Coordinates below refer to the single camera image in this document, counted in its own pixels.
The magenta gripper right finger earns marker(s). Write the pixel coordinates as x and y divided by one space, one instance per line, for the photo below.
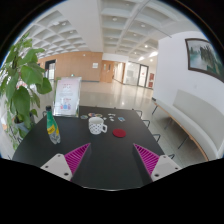
157 166

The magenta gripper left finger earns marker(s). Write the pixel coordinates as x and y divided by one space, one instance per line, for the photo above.
65 166

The green plastic water bottle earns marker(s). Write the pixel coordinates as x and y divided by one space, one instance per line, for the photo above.
52 127

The white patterned mug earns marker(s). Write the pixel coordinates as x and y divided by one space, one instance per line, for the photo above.
97 126

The red round coaster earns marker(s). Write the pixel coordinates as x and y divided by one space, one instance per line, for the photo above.
120 133

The black chair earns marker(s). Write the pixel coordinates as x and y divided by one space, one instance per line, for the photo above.
140 114

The round colourful badge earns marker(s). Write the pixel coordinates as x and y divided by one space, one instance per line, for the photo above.
91 114

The blue small sticker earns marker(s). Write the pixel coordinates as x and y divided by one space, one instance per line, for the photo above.
121 119

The white long bench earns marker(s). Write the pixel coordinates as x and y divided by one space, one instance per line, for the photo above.
203 123

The acrylic sign stand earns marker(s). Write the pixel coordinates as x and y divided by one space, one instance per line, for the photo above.
67 97

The green potted plant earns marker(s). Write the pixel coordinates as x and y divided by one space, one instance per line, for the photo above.
22 81

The framed landscape painting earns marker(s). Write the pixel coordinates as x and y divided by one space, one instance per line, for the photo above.
203 58

